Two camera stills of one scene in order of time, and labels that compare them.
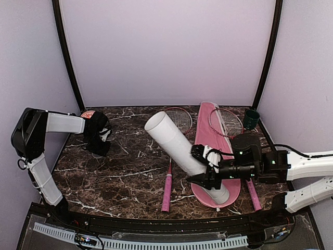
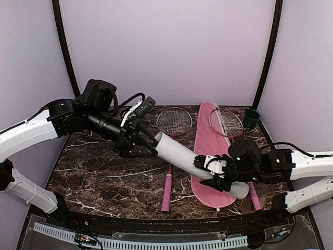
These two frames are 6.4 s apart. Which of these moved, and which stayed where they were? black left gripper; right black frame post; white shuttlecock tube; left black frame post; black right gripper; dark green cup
Moved: black left gripper; black right gripper; white shuttlecock tube
Stayed: dark green cup; right black frame post; left black frame post
